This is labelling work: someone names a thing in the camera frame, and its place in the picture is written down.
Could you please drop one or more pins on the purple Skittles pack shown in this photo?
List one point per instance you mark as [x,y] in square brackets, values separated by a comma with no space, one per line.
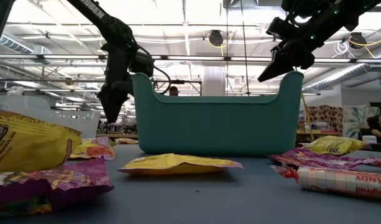
[311,158]
[372,161]
[78,183]

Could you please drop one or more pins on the leopard pattern fabric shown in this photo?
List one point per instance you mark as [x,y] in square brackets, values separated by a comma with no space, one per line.
[325,119]

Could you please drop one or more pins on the silver ventilation duct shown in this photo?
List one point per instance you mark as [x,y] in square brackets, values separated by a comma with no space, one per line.
[339,73]

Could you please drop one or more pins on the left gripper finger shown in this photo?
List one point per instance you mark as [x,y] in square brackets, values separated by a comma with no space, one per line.
[127,88]
[112,104]

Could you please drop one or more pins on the floral pattern fabric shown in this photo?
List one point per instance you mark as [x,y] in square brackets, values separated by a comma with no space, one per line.
[356,119]

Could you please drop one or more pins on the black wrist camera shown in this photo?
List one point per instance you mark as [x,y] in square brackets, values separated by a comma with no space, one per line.
[280,29]
[143,63]

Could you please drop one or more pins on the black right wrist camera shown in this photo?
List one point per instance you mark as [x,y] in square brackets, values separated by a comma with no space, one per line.
[280,29]

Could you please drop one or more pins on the white container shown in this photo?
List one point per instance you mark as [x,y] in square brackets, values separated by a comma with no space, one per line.
[369,139]

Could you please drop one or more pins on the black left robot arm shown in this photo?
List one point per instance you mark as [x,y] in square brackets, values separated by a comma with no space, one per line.
[98,14]

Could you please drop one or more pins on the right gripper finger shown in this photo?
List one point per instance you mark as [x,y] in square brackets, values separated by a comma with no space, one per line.
[278,69]
[276,56]

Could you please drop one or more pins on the person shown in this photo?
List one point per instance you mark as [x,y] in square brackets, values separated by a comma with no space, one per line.
[173,91]
[379,127]

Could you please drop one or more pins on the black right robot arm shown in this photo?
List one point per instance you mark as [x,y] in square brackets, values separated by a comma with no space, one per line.
[333,18]

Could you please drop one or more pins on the black metal rack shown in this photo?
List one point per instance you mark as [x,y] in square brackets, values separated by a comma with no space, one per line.
[184,81]

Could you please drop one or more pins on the white round column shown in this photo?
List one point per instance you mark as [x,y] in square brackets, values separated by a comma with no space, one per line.
[213,81]

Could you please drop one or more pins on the clear plastic bin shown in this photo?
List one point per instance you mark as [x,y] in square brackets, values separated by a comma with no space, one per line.
[84,124]

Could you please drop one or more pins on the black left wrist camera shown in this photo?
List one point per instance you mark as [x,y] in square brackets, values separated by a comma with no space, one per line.
[143,63]

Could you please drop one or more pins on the Smarties candy roll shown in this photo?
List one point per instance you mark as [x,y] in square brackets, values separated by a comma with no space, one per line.
[339,182]

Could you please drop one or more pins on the green plastic bin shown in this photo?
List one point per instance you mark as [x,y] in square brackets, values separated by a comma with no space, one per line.
[218,127]

